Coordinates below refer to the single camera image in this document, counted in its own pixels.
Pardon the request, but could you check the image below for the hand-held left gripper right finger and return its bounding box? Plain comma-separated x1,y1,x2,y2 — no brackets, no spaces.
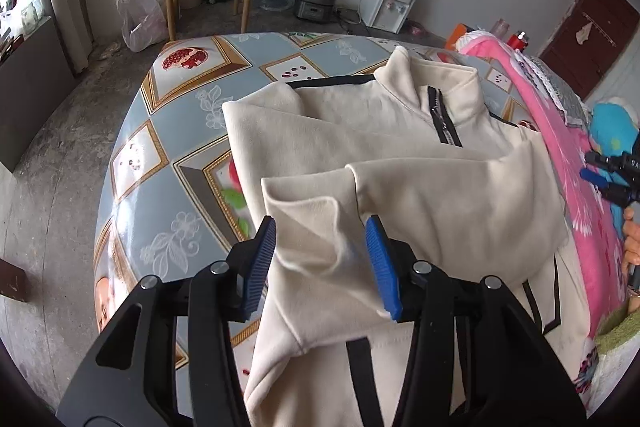
364,214,588,427

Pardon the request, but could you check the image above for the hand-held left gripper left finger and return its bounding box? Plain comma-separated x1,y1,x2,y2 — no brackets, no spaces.
56,216,277,427

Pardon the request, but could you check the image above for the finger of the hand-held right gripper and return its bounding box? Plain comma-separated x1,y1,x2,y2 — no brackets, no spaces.
580,167,640,208
585,150,640,180

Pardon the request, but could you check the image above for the cream zip-neck sweatshirt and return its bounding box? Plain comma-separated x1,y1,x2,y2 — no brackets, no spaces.
221,46,593,427

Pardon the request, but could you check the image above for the person's right hand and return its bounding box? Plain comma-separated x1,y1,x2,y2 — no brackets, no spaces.
621,206,640,293

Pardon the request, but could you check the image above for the blue plush pillow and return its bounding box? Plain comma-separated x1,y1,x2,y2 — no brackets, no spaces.
587,102,640,188

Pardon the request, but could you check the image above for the pink floral blanket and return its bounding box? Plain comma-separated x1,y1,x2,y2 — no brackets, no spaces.
457,32,631,395

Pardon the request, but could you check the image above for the green towel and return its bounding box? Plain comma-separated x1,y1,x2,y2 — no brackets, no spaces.
595,307,640,358

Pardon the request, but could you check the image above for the silver lace-edged cushion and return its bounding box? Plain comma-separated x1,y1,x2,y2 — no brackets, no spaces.
515,54,591,128

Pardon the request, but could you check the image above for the brown door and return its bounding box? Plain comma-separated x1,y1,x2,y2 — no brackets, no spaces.
539,0,640,100

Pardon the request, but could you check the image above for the fruit print tablecloth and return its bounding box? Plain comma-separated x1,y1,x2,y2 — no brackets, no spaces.
92,32,531,408

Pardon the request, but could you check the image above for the orange box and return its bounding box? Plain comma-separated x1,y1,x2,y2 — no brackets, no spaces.
446,23,473,50

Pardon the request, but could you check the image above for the brown cardboard box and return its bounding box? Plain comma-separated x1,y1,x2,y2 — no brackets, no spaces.
0,258,28,304

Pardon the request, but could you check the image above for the white water dispenser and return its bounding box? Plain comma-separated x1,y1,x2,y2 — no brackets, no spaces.
361,0,419,34

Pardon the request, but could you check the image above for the white plastic bag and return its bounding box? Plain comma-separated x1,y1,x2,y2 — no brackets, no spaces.
116,0,170,52

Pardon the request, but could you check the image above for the dark grey cabinet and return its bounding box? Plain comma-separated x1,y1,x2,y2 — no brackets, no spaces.
0,17,76,175

